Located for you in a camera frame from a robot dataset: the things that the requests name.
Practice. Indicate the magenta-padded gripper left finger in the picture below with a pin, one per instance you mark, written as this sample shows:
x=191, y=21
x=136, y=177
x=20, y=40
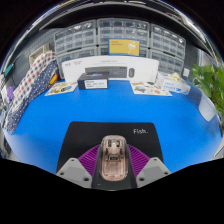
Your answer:
x=73, y=171

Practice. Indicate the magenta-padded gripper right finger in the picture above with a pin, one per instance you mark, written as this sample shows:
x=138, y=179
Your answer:
x=153, y=171

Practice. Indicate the black mouse pad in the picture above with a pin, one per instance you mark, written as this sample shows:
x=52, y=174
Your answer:
x=83, y=136

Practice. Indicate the printed picture sheet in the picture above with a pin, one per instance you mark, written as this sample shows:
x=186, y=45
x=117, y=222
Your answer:
x=61, y=89
x=150, y=89

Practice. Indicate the navy dotted cloth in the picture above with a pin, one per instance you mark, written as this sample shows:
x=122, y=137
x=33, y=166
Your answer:
x=30, y=100

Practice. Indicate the white and blue tissue box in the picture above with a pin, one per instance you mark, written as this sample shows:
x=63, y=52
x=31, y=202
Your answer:
x=173, y=87

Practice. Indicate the small black box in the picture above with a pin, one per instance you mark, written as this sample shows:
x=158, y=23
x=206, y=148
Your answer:
x=93, y=81

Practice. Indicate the small yellow tool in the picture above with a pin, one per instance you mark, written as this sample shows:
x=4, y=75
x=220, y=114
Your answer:
x=53, y=79

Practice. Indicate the pale yellow crumpled tissue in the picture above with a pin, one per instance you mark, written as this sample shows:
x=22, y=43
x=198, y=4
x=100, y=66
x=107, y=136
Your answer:
x=174, y=77

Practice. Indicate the small purple object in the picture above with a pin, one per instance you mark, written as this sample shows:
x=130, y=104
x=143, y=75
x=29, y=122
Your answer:
x=10, y=93

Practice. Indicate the white red dotted cloth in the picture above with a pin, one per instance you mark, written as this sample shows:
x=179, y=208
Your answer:
x=31, y=78

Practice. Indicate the long white keyboard box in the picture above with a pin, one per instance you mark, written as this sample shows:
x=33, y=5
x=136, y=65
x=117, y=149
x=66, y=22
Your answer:
x=75, y=66

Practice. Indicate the green plant in white pot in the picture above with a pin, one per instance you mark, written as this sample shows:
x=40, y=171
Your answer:
x=206, y=76

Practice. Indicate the teal tool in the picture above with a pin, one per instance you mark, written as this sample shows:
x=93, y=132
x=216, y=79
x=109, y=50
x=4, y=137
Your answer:
x=8, y=69

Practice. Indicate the white open box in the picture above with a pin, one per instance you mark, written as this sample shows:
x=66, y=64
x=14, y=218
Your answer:
x=39, y=55

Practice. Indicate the yellow card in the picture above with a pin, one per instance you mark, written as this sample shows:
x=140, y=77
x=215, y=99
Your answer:
x=124, y=47

